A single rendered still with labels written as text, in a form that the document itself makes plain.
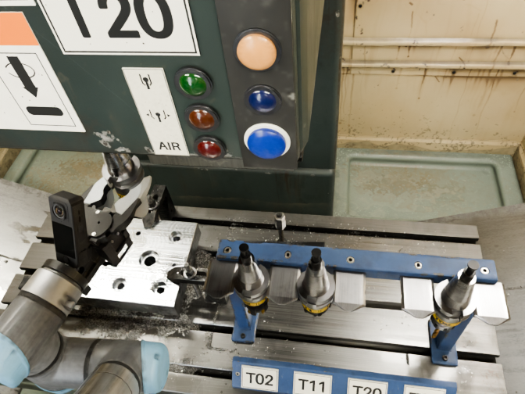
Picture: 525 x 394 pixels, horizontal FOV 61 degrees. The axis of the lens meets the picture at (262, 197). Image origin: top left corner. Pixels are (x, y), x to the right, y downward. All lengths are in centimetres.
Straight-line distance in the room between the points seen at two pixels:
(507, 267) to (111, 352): 105
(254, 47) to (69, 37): 13
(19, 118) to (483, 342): 99
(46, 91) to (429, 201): 149
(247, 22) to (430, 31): 125
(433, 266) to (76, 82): 62
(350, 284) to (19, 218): 127
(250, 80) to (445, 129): 150
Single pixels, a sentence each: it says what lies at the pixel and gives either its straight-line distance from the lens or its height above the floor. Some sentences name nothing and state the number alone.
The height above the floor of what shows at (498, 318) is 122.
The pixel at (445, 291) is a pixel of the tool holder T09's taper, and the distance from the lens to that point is 76.
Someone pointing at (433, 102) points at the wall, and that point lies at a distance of 169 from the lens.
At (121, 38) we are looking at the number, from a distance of 32.
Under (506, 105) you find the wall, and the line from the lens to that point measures 175.
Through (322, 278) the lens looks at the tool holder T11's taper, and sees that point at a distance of 72.
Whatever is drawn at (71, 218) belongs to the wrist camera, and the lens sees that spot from 68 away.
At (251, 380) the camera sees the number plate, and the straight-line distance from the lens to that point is 102.
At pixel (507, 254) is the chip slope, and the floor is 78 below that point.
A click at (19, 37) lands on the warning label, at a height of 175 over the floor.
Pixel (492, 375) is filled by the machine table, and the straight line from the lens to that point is 112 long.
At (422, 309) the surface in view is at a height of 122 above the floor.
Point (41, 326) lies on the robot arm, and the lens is 70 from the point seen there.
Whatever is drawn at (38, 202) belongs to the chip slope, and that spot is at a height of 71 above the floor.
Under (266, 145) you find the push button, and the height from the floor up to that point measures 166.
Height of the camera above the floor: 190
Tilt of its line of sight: 51 degrees down
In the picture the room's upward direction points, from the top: 8 degrees counter-clockwise
